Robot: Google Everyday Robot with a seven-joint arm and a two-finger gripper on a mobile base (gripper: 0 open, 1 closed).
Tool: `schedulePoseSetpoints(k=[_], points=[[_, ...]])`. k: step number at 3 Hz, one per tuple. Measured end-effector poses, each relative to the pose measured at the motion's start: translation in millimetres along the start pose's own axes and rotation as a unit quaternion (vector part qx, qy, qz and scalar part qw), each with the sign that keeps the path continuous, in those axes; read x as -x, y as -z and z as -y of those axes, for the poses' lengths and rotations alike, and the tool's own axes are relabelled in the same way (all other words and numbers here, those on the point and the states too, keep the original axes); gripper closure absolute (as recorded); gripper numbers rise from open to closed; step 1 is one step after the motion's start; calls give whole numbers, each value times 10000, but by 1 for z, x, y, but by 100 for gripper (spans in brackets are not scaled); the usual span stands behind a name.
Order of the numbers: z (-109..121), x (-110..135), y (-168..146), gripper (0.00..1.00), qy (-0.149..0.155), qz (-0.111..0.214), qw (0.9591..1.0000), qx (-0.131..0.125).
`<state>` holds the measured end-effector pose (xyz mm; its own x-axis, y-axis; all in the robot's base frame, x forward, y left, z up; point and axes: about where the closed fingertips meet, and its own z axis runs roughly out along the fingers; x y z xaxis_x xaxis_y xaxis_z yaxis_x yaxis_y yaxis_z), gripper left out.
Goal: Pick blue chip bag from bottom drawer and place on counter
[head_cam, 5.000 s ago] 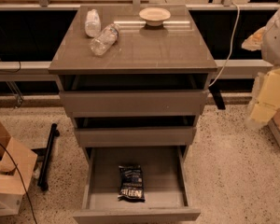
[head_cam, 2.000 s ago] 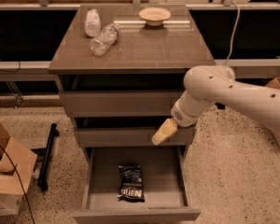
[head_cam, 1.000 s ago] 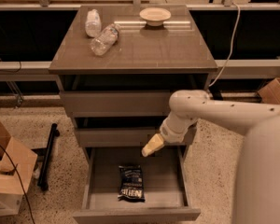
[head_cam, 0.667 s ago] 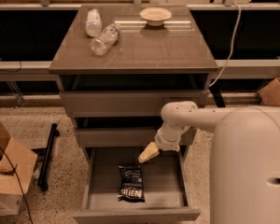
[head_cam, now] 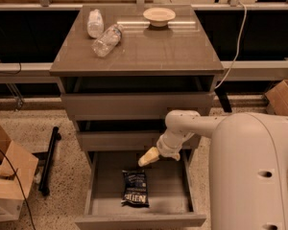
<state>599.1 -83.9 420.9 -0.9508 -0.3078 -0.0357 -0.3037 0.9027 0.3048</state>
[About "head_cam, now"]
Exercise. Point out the black metal bar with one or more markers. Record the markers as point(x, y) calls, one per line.
point(43, 185)

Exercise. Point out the cream ceramic bowl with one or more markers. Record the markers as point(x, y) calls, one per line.
point(159, 17)

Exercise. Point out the black table leg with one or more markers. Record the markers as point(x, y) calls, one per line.
point(223, 99)

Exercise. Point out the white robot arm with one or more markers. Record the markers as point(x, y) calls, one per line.
point(248, 165)

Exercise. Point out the blue chip bag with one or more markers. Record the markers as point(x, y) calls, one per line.
point(135, 189)

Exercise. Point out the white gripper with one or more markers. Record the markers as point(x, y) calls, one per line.
point(165, 148)

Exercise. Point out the left cardboard box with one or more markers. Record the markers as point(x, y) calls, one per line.
point(17, 171)

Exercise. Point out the lying clear plastic bottle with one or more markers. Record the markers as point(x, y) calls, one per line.
point(106, 42)

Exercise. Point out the grey bottom drawer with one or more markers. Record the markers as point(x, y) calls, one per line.
point(171, 202)

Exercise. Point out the grey top drawer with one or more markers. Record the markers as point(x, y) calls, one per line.
point(147, 97)

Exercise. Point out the grey drawer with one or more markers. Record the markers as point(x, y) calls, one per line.
point(147, 97)
point(119, 134)
point(171, 202)

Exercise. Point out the grey drawer cabinet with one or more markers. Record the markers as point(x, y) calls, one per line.
point(180, 49)

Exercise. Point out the cardboard box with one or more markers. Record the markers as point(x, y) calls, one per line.
point(17, 171)
point(278, 99)

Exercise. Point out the right cardboard box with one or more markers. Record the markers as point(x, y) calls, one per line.
point(278, 99)

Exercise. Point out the grey middle drawer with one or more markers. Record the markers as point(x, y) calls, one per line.
point(119, 134)

